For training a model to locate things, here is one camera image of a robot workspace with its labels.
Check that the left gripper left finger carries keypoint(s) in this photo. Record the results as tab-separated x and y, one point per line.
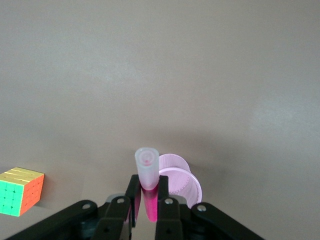
117	212

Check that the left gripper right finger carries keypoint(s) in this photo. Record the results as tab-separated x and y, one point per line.
170	215

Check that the pink marker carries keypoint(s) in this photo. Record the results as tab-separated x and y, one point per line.
147	170

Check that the pink plastic cup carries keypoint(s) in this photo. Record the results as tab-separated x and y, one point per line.
180	182

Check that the colourful puzzle cube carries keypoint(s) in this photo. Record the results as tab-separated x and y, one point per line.
15	192

